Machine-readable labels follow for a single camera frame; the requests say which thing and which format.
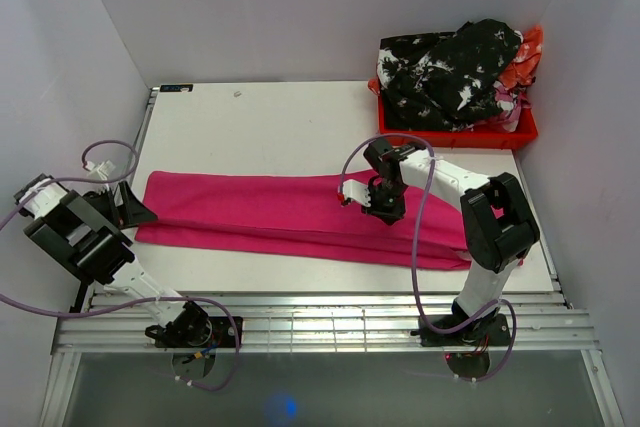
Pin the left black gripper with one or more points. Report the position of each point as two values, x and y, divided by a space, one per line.
131 213

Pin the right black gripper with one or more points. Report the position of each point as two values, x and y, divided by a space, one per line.
389 217

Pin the pink trousers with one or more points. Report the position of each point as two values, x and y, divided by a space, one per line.
297 216

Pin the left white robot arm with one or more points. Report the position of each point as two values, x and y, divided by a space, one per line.
85 235

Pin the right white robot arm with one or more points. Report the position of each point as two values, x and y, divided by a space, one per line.
498 223

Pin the red plastic bin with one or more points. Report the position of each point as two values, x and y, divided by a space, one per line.
480 138

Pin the black label sticker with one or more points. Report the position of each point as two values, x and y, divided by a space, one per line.
175 88

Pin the black white patterned garment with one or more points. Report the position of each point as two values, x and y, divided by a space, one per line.
445 86

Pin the pink white patterned garment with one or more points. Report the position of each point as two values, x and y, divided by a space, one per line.
511 103

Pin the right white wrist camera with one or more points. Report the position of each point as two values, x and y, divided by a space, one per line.
352 191

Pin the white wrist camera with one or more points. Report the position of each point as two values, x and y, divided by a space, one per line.
352 191
101 173

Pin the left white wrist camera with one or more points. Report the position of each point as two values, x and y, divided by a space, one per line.
101 173

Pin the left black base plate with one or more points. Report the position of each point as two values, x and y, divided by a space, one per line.
225 332

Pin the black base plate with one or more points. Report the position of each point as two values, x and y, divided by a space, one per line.
490 331
225 332

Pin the aluminium frame rail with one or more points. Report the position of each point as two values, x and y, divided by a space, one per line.
331 324

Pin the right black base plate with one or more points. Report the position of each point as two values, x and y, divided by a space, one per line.
490 331

